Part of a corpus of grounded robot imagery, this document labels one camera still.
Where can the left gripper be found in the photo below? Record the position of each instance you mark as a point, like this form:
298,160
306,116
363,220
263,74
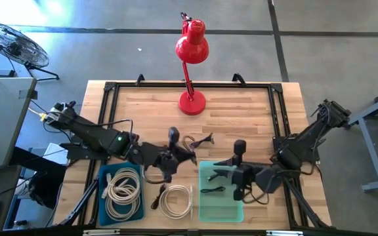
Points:
162,159

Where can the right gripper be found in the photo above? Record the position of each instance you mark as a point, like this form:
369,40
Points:
243,177

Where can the blue plastic bin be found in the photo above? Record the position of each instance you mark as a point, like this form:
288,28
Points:
126,223

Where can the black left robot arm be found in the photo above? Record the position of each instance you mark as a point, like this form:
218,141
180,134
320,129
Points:
94,134

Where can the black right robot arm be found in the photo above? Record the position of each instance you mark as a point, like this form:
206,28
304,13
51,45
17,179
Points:
304,144

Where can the translucent green plastic bin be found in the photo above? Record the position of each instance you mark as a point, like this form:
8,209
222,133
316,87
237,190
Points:
220,209

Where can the red desk lamp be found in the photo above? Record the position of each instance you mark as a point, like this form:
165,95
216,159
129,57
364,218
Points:
192,49

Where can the white paper sheet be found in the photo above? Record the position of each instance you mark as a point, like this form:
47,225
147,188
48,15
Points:
54,154

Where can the black bag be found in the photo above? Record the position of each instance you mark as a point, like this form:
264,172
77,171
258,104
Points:
46,190

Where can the translucent tape strip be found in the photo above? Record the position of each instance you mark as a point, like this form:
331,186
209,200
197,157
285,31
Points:
27,94

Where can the light grey table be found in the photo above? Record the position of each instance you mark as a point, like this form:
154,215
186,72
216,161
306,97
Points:
2,124

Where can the black floor fan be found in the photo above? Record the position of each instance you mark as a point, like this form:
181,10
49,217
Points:
15,46

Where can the black aluminium table frame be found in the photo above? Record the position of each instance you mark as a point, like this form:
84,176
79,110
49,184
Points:
149,85

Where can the silver metal bracket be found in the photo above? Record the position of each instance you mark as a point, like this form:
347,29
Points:
284,233
102,232

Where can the blue-grey metal frame table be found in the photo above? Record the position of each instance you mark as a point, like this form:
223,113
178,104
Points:
370,149

